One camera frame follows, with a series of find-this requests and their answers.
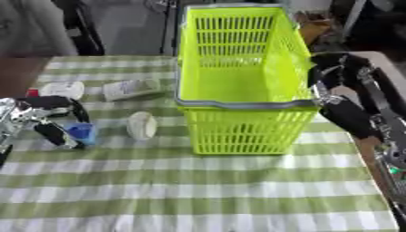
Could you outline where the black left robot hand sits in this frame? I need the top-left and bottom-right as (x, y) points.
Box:
(14, 95), (92, 150)

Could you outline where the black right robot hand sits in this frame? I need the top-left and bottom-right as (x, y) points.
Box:
(305, 52), (406, 140)

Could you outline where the brown cardboard box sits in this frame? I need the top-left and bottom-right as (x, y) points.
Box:
(293, 12), (334, 47)

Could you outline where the white round container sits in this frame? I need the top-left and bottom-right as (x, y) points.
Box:
(38, 81), (86, 101)

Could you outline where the small blue packet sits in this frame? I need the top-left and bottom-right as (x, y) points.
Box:
(62, 121), (99, 146)

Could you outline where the person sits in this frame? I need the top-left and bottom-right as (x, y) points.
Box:
(0, 0), (80, 58)

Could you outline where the black tripod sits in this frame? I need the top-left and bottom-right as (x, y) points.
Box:
(51, 0), (107, 56)

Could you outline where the white printed tube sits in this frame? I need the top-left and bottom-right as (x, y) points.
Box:
(101, 78), (164, 102)

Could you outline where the lime green plastic basket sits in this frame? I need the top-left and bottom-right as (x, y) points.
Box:
(172, 3), (323, 156)

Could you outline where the thin black stand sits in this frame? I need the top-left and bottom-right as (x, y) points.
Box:
(157, 0), (183, 57)

